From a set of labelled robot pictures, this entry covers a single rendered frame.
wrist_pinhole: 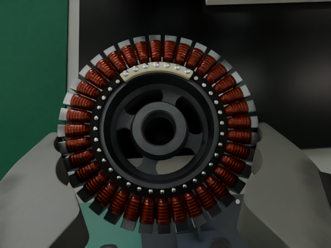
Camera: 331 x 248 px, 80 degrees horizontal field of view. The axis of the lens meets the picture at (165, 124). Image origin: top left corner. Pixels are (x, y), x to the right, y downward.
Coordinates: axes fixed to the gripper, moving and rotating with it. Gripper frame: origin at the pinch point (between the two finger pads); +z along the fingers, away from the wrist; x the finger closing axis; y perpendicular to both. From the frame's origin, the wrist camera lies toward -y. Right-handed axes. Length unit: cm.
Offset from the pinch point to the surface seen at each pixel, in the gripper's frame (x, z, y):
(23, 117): -13.3, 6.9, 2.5
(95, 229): -31, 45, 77
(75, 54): -8.5, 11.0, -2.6
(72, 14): -8.9, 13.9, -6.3
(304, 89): 13.7, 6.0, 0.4
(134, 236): -14, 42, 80
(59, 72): -10.0, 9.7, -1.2
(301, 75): 13.6, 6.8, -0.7
